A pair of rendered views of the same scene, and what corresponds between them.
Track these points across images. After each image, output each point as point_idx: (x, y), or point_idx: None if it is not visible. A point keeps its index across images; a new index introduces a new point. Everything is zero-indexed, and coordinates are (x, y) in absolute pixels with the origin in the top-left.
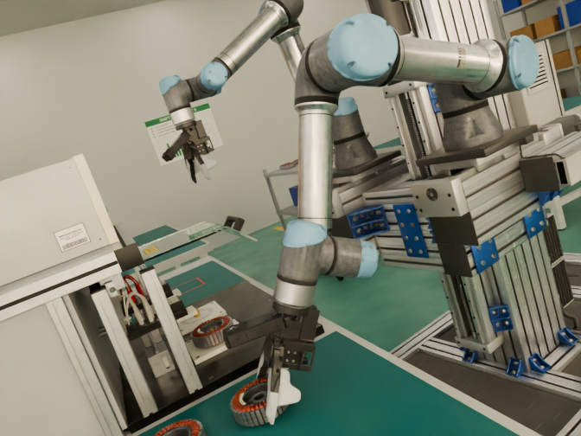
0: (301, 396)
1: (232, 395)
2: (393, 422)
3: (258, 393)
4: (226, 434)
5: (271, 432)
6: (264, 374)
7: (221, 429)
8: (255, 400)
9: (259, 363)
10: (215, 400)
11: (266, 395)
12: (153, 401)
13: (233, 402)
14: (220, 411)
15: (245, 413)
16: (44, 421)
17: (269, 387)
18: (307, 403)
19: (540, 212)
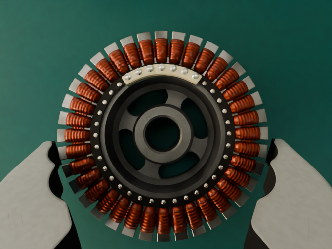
0: (145, 241)
1: (302, 53)
2: None
3: (184, 136)
4: (118, 25)
5: (47, 138)
6: (264, 182)
7: (151, 14)
8: (145, 118)
9: (312, 189)
10: (311, 3)
11: (148, 159)
12: None
13: (156, 43)
14: (241, 16)
15: (74, 79)
16: None
17: (13, 205)
18: (100, 248)
19: None
